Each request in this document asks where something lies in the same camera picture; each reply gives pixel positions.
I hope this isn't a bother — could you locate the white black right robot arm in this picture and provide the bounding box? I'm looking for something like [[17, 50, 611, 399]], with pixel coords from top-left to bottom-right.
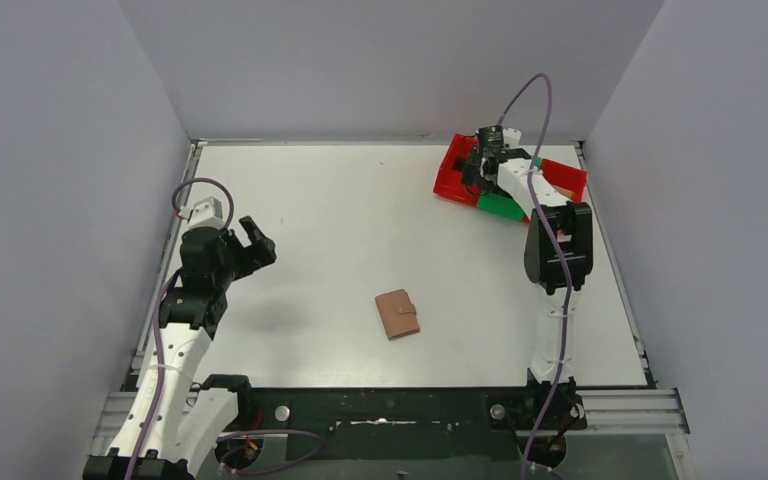
[[462, 146, 594, 383]]

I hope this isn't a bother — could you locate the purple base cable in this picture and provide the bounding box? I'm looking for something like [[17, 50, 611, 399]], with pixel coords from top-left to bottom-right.
[[216, 429, 326, 478]]

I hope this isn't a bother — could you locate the green plastic bin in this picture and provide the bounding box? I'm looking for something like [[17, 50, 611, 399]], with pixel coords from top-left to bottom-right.
[[477, 157, 542, 222]]

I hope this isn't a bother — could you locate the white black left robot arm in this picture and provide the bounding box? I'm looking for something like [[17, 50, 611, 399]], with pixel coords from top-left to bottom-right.
[[82, 216, 277, 479]]

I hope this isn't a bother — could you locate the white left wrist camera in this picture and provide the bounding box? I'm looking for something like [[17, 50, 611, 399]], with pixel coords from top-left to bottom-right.
[[187, 196, 224, 230]]

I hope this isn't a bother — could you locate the aluminium table edge rail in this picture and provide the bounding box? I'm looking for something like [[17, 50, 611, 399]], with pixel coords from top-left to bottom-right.
[[128, 139, 204, 375]]

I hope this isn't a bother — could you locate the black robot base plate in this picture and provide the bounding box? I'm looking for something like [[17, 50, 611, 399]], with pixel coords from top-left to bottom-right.
[[215, 383, 588, 470]]

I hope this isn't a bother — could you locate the tan leather card holder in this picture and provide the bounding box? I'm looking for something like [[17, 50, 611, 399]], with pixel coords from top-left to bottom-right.
[[375, 289, 420, 340]]

